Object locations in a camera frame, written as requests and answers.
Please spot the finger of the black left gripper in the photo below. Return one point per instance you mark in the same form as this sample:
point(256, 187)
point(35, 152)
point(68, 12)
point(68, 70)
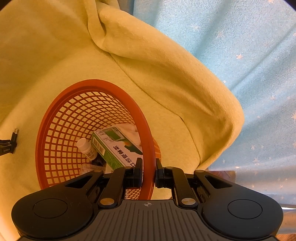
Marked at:
point(8, 146)

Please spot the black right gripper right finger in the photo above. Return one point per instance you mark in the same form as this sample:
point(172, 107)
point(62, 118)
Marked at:
point(175, 179)

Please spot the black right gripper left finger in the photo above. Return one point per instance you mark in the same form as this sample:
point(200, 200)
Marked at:
point(121, 178)

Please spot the green white medicine box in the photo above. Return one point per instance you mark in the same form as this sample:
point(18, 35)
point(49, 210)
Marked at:
point(115, 148)

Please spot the orange plastic mesh basket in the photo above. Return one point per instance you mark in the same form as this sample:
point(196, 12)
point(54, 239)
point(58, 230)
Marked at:
point(76, 113)

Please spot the white crumpled tissue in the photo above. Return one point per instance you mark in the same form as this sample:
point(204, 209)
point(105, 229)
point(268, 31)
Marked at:
point(131, 132)

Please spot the small white pill bottle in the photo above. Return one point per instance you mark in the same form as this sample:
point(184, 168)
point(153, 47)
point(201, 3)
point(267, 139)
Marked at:
point(86, 148)

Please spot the yellow blanket sofa cover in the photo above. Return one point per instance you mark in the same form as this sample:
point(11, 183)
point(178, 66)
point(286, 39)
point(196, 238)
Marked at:
point(46, 46)

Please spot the light blue star curtain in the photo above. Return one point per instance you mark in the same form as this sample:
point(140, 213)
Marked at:
point(250, 47)

